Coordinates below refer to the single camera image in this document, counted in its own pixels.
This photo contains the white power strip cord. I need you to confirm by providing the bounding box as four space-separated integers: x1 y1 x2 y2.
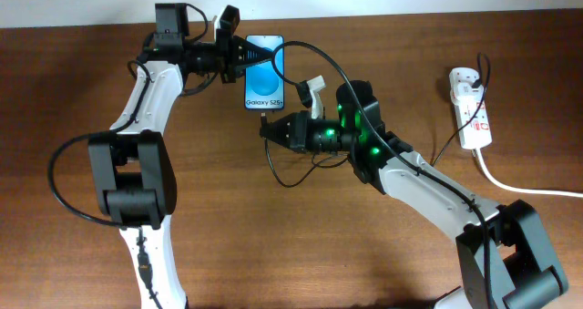
475 148 583 200

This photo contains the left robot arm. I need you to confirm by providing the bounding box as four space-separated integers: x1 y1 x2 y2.
87 3 271 308

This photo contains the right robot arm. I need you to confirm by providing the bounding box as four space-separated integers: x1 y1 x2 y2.
260 80 568 308

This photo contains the blue screen Galaxy smartphone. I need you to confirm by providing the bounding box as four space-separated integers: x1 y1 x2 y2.
244 35 284 110

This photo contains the white power strip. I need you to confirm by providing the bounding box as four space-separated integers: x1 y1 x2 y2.
449 67 492 150

